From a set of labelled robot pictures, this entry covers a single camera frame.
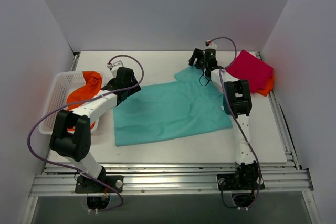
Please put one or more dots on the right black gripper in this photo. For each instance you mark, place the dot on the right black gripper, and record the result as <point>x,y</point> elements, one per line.
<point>197,57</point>

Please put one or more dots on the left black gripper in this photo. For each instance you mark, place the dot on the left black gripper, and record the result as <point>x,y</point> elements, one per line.
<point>130,91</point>

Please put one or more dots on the teal t-shirt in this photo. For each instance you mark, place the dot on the teal t-shirt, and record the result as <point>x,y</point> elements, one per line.
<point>161,112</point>

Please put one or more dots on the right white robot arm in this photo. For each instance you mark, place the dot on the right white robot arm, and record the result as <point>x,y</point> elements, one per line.
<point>237,105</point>

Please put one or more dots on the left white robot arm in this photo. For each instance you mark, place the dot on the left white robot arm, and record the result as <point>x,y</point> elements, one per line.
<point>71,135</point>

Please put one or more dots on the folded magenta t-shirt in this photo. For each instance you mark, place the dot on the folded magenta t-shirt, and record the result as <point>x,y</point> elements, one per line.
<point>248,67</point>

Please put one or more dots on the white plastic basket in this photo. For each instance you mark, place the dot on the white plastic basket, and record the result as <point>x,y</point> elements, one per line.
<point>62,86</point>

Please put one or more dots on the folded orange t-shirt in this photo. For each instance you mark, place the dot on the folded orange t-shirt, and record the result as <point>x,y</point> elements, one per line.
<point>268,87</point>

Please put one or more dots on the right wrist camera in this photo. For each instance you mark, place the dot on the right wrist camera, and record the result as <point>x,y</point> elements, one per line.
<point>210,45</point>

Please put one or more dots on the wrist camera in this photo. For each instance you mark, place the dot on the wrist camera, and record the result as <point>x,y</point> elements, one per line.
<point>113,67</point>
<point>210,45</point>

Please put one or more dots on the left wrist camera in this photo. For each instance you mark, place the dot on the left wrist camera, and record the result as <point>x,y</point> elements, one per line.
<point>113,67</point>

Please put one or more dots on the aluminium mounting rail frame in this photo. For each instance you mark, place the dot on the aluminium mounting rail frame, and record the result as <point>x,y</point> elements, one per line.
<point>175,179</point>

